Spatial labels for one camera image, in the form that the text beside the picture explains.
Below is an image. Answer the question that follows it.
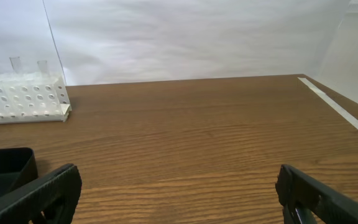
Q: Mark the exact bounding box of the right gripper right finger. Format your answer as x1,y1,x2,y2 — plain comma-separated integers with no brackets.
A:
275,164,358,224

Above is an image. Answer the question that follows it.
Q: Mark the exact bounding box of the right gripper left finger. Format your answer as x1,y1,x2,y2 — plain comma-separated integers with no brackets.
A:
0,163,83,224

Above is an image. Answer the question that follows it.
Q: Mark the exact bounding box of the clear test tube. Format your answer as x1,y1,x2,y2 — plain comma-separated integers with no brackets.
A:
9,56,23,75
36,60,49,77

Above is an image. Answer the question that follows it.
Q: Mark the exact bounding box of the white test tube rack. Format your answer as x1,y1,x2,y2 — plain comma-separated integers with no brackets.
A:
0,72,73,126

